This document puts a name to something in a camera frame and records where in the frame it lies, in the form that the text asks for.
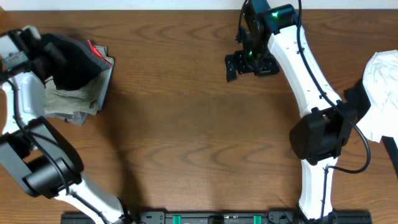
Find black leggings red waistband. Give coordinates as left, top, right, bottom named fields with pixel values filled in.
left=41, top=33, right=111, bottom=91

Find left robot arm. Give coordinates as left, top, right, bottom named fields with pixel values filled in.
left=1, top=37, right=133, bottom=223

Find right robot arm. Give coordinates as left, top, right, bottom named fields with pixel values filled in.
left=225, top=1, right=356, bottom=223

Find folded khaki trousers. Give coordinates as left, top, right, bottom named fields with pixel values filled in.
left=43, top=45, right=115, bottom=126

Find black and white garment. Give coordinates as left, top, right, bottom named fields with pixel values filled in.
left=343, top=49, right=398, bottom=178

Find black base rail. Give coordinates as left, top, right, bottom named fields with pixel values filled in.
left=60, top=210, right=373, bottom=224

